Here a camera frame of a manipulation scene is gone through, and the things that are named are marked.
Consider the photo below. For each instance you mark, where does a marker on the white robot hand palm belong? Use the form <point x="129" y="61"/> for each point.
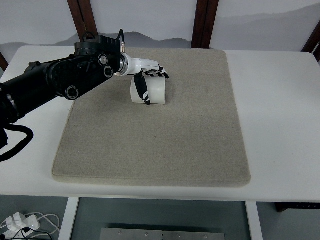
<point x="133" y="66"/>

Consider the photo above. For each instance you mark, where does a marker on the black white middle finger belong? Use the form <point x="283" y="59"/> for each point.
<point x="155" y="74"/>

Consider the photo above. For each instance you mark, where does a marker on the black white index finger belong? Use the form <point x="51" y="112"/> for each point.
<point x="162" y="72"/>

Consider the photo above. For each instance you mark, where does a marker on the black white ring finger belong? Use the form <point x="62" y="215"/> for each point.
<point x="148" y="74"/>

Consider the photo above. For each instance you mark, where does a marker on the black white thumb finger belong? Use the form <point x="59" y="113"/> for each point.
<point x="142" y="88"/>

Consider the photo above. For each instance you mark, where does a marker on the white ribbed cup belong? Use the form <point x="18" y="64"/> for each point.
<point x="156" y="90"/>

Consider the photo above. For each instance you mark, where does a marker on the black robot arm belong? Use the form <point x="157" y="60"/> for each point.
<point x="96" y="59"/>

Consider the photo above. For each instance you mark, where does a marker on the grey felt mat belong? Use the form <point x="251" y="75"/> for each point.
<point x="193" y="140"/>

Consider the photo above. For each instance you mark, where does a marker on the white table leg left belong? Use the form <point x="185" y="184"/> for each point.
<point x="69" y="218"/>

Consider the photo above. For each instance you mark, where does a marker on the white table leg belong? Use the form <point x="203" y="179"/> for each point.
<point x="253" y="220"/>
<point x="69" y="218"/>

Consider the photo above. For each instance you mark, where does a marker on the white table leg right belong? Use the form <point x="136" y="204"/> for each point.
<point x="253" y="220"/>

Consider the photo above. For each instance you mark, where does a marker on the dark wooden furniture foot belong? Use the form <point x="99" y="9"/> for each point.
<point x="283" y="206"/>

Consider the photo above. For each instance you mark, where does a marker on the white power strip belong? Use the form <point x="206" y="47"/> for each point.
<point x="19" y="226"/>

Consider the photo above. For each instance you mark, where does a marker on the brown wooden screen frame middle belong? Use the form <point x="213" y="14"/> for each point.
<point x="204" y="21"/>

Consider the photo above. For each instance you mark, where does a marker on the brown wooden screen frame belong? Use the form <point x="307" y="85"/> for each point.
<point x="204" y="21"/>
<point x="83" y="17"/>
<point x="312" y="45"/>

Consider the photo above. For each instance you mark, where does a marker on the brown wooden screen frame left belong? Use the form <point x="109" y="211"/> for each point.
<point x="83" y="17"/>

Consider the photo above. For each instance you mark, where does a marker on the brown wooden screen frame right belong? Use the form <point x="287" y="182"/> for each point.
<point x="312" y="45"/>

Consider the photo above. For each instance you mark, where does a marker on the metal base plate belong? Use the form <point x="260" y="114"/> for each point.
<point x="142" y="234"/>

